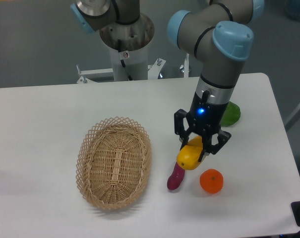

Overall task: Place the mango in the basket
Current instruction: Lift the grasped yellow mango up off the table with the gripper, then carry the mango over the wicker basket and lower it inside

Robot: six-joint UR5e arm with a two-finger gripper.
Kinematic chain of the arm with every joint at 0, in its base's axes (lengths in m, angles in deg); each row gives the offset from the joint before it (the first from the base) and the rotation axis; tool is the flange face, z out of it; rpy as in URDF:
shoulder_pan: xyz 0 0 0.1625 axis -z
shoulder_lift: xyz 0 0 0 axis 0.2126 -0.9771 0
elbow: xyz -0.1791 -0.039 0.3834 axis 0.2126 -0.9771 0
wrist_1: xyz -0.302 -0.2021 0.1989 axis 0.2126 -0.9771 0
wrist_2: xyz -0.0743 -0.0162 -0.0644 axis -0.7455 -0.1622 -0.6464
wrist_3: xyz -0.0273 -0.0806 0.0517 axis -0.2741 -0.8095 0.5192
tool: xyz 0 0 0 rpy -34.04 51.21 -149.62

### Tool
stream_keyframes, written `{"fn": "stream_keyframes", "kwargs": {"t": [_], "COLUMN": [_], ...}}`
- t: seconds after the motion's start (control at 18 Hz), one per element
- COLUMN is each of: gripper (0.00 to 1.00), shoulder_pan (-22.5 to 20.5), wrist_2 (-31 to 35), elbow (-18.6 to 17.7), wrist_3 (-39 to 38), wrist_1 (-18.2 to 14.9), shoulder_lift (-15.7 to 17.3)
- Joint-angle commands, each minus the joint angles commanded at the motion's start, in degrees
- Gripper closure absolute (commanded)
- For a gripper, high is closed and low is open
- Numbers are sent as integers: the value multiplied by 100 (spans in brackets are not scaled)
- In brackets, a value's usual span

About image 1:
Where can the white table leg frame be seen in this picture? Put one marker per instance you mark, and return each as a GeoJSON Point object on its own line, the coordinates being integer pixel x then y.
{"type": "Point", "coordinates": [292, 118]}

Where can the purple sweet potato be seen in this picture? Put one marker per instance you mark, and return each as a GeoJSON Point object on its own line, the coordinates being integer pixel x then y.
{"type": "Point", "coordinates": [175, 179]}

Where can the white clamp bracket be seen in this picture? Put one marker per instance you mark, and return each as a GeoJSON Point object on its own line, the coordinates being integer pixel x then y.
{"type": "Point", "coordinates": [185, 68]}

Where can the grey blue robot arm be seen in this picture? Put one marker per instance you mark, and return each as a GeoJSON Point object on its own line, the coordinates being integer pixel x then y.
{"type": "Point", "coordinates": [218, 36]}

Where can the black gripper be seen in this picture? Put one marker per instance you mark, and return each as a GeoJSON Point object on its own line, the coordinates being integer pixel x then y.
{"type": "Point", "coordinates": [203, 119]}

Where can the orange tangerine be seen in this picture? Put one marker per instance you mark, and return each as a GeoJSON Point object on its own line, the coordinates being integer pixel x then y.
{"type": "Point", "coordinates": [211, 181]}

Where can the green bok choy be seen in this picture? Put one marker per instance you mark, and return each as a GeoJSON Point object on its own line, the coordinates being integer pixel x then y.
{"type": "Point", "coordinates": [231, 115]}

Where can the yellow mango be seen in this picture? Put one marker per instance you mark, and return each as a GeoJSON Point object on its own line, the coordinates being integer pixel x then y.
{"type": "Point", "coordinates": [188, 156]}

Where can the woven wicker basket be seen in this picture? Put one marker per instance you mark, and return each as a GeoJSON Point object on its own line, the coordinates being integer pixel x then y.
{"type": "Point", "coordinates": [114, 162]}

